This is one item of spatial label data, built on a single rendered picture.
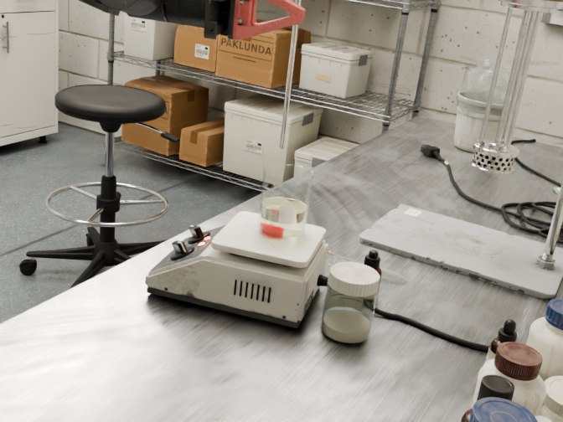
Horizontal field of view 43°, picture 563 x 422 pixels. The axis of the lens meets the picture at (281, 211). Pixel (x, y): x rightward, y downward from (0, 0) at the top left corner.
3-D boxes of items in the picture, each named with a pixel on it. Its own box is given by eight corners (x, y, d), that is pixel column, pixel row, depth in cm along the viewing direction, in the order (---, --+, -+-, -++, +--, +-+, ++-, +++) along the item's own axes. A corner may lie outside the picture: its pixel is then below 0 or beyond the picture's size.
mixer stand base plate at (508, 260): (355, 241, 113) (357, 235, 113) (399, 208, 130) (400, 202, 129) (553, 302, 101) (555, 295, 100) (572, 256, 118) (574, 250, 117)
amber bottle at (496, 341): (488, 370, 82) (503, 310, 79) (513, 382, 81) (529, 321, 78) (476, 381, 80) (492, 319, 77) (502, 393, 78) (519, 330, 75)
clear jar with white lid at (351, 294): (375, 346, 84) (387, 285, 81) (325, 345, 83) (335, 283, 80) (363, 320, 90) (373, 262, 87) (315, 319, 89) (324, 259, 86)
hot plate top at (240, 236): (207, 249, 85) (208, 241, 85) (240, 215, 96) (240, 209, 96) (306, 270, 83) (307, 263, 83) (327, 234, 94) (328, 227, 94)
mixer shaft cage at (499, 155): (464, 167, 108) (501, -6, 99) (475, 157, 114) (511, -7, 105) (509, 177, 106) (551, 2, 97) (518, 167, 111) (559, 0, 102)
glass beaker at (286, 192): (316, 239, 91) (325, 175, 88) (281, 250, 86) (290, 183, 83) (276, 220, 95) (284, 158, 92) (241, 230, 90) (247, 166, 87)
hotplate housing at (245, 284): (142, 295, 89) (146, 236, 86) (183, 255, 101) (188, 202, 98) (317, 337, 85) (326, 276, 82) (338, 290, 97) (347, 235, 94)
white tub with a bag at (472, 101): (479, 139, 185) (498, 55, 177) (519, 156, 173) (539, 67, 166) (435, 140, 179) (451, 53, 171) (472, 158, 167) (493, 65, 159)
